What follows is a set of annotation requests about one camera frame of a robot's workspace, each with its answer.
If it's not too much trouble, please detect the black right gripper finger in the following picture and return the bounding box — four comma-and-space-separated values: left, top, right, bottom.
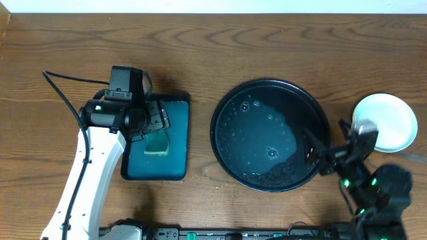
304, 128, 326, 167
338, 119, 352, 140

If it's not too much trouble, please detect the green yellow sponge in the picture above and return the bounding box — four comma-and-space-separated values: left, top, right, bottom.
144, 130, 169, 155

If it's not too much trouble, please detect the light green plate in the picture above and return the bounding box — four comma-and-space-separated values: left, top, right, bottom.
352, 93, 418, 153

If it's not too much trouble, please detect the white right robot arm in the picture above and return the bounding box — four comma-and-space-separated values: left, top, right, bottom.
304, 119, 412, 239

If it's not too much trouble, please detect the black rectangular water tray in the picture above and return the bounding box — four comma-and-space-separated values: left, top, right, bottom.
121, 94, 190, 181

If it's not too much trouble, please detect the round black tray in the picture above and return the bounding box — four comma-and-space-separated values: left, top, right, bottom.
210, 79, 331, 192

